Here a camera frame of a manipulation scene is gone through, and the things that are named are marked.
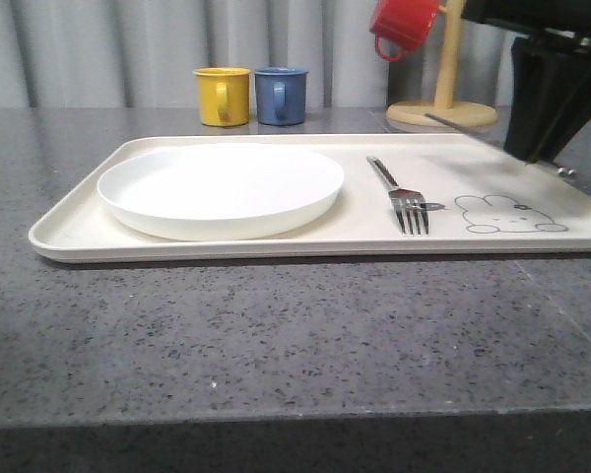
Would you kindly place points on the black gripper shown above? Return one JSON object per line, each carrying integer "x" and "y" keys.
{"x": 551, "y": 98}

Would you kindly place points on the steel chopstick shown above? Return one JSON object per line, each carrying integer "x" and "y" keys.
{"x": 485, "y": 137}

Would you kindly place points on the steel fork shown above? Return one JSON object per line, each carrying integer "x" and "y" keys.
{"x": 409, "y": 206}

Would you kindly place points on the white round plate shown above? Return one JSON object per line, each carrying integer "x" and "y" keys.
{"x": 221, "y": 191}

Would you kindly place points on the wooden mug tree stand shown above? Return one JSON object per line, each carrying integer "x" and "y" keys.
{"x": 444, "y": 104}

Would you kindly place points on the cream rabbit serving tray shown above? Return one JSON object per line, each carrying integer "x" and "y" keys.
{"x": 484, "y": 202}

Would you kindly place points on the red mug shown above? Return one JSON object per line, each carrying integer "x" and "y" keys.
{"x": 405, "y": 23}

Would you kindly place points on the blue mug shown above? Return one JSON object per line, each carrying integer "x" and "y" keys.
{"x": 280, "y": 95}

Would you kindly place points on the yellow mug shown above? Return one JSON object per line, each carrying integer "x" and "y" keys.
{"x": 223, "y": 95}

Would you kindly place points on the grey curtain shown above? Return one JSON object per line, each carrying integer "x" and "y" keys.
{"x": 144, "y": 53}

